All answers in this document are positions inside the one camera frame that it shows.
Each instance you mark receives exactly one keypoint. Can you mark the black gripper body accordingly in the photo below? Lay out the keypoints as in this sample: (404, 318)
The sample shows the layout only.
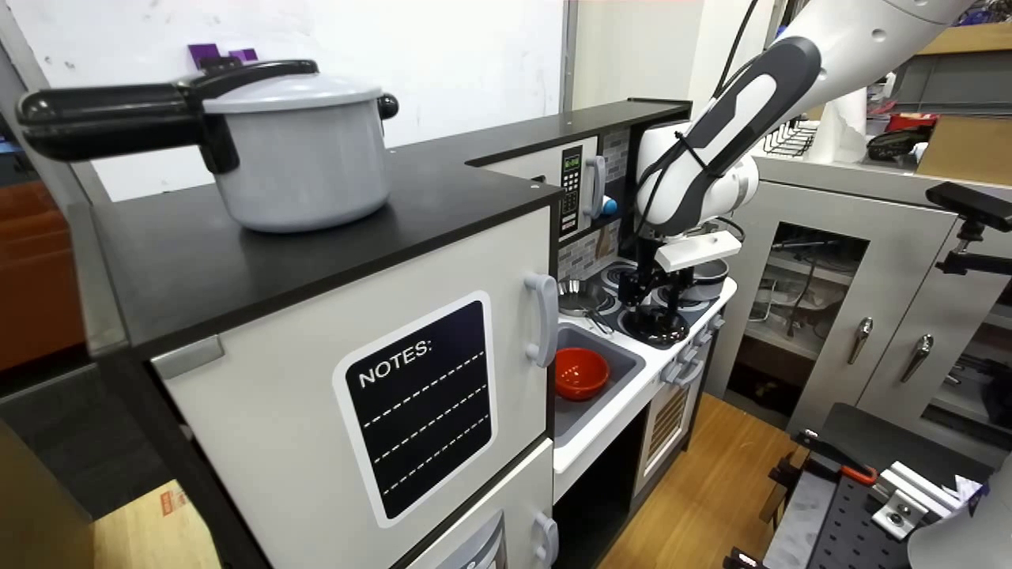
(649, 284)

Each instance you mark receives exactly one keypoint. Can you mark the grey toy pot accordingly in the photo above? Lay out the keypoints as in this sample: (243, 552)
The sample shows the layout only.
(706, 281)

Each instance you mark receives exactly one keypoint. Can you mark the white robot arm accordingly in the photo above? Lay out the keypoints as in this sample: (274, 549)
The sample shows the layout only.
(831, 49)

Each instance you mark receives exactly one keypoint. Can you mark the blue white cylinder toy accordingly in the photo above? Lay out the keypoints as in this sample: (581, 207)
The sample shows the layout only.
(608, 207)

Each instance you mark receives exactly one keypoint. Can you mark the orange bowl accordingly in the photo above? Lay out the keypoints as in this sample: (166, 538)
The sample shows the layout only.
(581, 375)

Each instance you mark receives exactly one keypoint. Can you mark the grey metal cabinet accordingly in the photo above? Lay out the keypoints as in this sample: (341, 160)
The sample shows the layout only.
(845, 299)

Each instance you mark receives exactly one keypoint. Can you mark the toy kitchen play set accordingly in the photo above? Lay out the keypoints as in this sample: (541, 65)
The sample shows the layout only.
(370, 396)

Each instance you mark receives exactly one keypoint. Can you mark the black perforated board with clamps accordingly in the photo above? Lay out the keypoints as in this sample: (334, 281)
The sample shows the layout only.
(883, 497)

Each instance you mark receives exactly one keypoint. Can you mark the cardboard box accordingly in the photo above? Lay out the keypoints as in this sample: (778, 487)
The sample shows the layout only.
(156, 527)

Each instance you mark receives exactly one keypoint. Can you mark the black camera stand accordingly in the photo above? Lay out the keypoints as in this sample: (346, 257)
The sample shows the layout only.
(978, 211)

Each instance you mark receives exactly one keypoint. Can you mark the white pressure cooker black handle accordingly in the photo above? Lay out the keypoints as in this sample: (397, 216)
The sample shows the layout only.
(290, 146)

